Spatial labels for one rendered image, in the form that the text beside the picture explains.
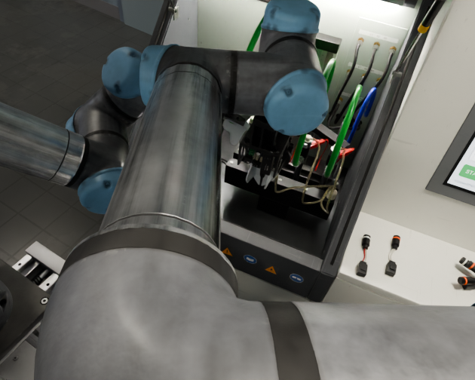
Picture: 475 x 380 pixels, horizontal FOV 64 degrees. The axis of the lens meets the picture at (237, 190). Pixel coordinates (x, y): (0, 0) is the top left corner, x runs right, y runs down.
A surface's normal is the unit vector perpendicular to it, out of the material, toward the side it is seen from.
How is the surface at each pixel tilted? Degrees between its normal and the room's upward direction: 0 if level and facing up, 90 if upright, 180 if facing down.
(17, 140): 58
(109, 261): 21
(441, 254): 0
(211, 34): 90
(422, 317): 41
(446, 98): 76
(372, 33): 90
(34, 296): 0
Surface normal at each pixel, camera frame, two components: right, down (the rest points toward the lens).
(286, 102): 0.03, 0.76
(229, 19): -0.38, 0.68
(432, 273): 0.08, -0.65
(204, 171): 0.75, -0.54
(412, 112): -0.35, 0.51
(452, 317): 0.06, -0.99
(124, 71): -0.47, -0.13
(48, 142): 0.71, -0.09
